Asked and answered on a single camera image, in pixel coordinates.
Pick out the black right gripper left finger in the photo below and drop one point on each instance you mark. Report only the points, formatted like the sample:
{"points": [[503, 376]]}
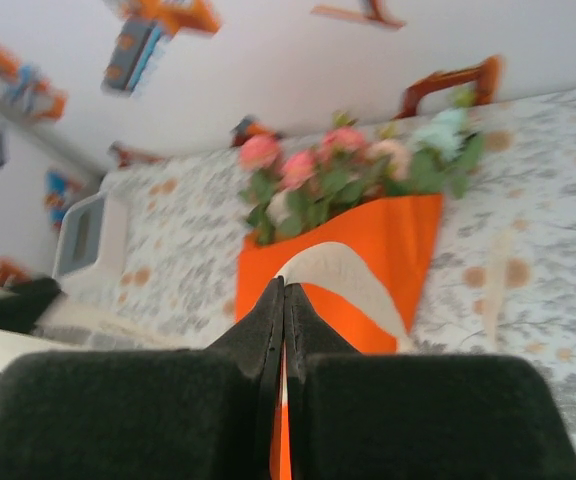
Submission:
{"points": [[268, 325]]}

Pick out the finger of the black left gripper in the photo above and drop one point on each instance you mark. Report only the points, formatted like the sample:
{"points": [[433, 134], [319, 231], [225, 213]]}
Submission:
{"points": [[13, 305]]}

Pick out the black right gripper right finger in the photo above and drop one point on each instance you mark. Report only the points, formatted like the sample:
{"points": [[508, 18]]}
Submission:
{"points": [[308, 335]]}

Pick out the cream ribbon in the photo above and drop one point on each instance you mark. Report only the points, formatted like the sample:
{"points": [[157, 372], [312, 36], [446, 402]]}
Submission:
{"points": [[348, 265]]}

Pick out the orange wrapping paper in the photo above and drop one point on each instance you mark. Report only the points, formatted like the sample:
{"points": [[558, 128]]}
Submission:
{"points": [[368, 240]]}

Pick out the white peony spray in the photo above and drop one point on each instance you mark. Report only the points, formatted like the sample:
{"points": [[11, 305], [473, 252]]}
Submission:
{"points": [[278, 207]]}

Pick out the large pink rose spray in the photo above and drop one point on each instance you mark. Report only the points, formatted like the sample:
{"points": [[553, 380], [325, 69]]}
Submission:
{"points": [[260, 152]]}

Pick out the small pink rose spray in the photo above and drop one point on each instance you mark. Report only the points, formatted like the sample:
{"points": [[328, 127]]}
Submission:
{"points": [[340, 145]]}

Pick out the mint green flower stem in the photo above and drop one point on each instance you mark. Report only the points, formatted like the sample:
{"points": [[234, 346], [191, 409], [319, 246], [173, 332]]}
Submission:
{"points": [[443, 127]]}

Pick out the white tissue box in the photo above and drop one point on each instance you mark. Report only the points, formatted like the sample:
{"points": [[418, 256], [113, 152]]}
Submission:
{"points": [[108, 235]]}

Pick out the floral printed tablecloth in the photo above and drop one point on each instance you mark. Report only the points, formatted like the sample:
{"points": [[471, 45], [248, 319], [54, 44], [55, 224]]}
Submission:
{"points": [[543, 200]]}

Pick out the aluminium frame post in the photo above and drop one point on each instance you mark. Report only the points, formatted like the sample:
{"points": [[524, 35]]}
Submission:
{"points": [[43, 132]]}

